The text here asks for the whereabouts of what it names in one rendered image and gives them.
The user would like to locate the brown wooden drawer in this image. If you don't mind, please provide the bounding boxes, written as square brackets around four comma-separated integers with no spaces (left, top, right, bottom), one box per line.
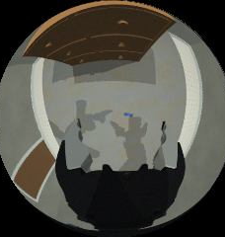
[47,38,96,61]
[91,34,152,52]
[26,18,84,56]
[74,6,170,39]
[63,52,102,65]
[100,50,142,61]

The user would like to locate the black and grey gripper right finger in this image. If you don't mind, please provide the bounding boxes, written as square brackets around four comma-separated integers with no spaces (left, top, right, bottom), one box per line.
[153,121,186,199]

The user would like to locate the brown wooden chest of drawers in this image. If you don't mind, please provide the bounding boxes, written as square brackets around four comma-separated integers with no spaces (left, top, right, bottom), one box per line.
[23,0,176,66]

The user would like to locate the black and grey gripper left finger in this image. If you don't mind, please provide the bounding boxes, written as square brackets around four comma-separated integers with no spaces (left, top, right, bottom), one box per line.
[55,118,93,203]

